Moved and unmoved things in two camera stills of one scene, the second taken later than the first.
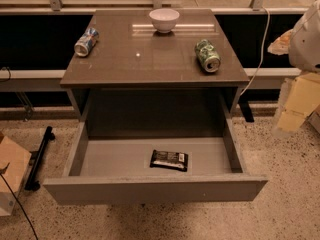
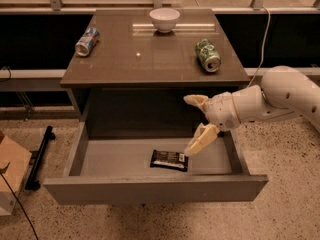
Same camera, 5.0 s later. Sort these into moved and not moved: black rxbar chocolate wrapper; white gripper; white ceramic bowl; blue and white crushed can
Moved: white gripper
Not moved: blue and white crushed can; black rxbar chocolate wrapper; white ceramic bowl
